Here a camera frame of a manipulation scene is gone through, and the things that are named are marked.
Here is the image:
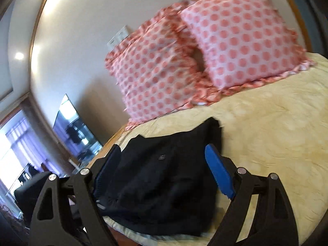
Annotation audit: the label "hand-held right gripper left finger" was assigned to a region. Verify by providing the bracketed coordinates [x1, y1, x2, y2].
[30, 145, 123, 246]

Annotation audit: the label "black pants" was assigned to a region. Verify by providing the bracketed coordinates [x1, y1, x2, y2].
[97, 117, 222, 237]

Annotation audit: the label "black office chair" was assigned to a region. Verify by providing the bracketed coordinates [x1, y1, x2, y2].
[13, 171, 52, 219]

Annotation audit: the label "white wall switch plate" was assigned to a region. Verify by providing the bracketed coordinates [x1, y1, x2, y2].
[107, 25, 130, 50]

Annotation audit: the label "purple window curtain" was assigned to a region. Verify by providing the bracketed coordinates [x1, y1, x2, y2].
[0, 118, 45, 195]

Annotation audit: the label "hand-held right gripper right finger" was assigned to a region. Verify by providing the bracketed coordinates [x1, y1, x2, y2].
[205, 144, 299, 246]

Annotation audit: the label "beige patterned bedspread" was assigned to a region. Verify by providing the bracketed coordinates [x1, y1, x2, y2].
[87, 52, 328, 246]

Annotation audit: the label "wall-mounted television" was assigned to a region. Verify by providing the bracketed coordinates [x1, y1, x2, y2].
[53, 93, 104, 162]

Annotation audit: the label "pink polka dot pillow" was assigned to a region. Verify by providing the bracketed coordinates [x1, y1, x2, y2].
[180, 0, 315, 91]
[105, 2, 221, 131]

